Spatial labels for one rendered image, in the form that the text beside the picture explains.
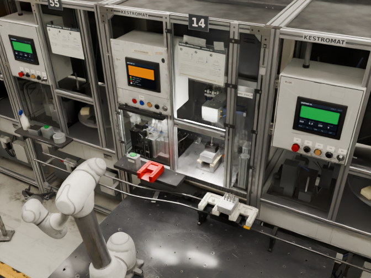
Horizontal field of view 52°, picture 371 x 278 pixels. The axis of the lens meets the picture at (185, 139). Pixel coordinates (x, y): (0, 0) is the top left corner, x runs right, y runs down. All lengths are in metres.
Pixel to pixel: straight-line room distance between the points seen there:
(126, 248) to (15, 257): 1.63
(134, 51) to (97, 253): 1.22
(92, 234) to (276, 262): 1.17
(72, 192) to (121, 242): 0.60
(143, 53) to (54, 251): 2.00
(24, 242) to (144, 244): 1.50
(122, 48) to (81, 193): 1.08
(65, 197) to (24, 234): 2.14
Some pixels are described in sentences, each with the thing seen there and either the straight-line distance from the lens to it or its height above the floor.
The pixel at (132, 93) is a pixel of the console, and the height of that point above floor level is 1.47.
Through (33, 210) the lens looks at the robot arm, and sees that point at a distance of 2.32.
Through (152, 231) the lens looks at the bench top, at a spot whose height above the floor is 0.68.
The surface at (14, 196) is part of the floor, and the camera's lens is 4.35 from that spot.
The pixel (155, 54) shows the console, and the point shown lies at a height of 1.78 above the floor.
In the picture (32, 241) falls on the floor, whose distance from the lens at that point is 3.81.
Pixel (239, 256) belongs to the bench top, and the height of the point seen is 0.68.
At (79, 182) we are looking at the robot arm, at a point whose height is 1.51.
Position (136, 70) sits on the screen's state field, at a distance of 2.49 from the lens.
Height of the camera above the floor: 2.63
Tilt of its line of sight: 33 degrees down
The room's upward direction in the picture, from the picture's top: 1 degrees counter-clockwise
